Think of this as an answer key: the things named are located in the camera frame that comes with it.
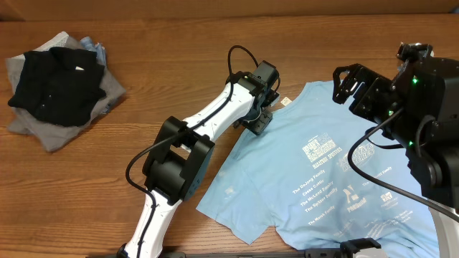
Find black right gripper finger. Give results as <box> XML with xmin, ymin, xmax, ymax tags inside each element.
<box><xmin>332</xmin><ymin>65</ymin><xmax>354</xmax><ymax>104</ymax></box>
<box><xmin>343</xmin><ymin>63</ymin><xmax>377</xmax><ymax>85</ymax></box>

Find light blue printed t-shirt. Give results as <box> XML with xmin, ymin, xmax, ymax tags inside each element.
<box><xmin>197</xmin><ymin>82</ymin><xmax>439</xmax><ymax>257</ymax></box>

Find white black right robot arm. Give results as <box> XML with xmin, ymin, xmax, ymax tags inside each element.
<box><xmin>332</xmin><ymin>50</ymin><xmax>458</xmax><ymax>257</ymax></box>

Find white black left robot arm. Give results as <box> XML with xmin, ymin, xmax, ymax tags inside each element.
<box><xmin>115</xmin><ymin>70</ymin><xmax>280</xmax><ymax>258</ymax></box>

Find blue folded garment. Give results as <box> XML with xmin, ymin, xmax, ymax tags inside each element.
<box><xmin>80</xmin><ymin>37</ymin><xmax>107</xmax><ymax>66</ymax></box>

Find black folded polo shirt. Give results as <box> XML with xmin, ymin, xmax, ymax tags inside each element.
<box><xmin>8</xmin><ymin>47</ymin><xmax>106</xmax><ymax>127</ymax></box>

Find white mesh folded garment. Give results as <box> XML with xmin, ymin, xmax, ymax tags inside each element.
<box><xmin>35</xmin><ymin>32</ymin><xmax>70</xmax><ymax>52</ymax></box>

